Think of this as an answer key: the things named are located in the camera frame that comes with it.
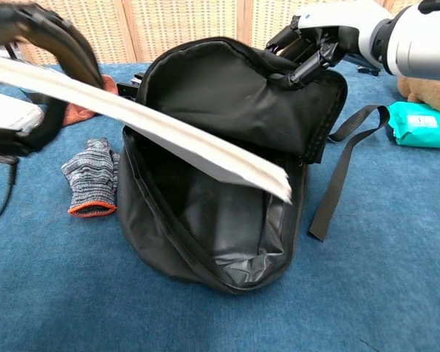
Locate teal wet wipes pack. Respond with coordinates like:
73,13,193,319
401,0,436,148
386,101,440,150

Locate black fabric backpack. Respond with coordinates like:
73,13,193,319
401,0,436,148
116,36,391,296

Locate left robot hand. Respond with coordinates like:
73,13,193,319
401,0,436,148
0,3,106,157

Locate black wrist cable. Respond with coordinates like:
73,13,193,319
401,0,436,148
0,157,18,231

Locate long white tissue pack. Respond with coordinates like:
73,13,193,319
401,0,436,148
0,89,45,133

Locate black staple remover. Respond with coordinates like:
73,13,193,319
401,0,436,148
357,64,382,77

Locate rust brown cloth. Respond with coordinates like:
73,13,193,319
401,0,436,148
64,75,118,128

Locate grey striped knit glove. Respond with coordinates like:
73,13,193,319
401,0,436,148
61,137,121,219

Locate white spiral notebook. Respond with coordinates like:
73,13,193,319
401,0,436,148
0,54,293,205

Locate woven folding screen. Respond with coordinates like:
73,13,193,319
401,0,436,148
18,0,426,65

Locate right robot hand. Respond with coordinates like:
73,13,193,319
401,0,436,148
265,0,392,91

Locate brown plush animal toy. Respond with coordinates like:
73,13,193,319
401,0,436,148
396,75,440,113

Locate black stapler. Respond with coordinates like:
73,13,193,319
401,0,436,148
116,73,146,102

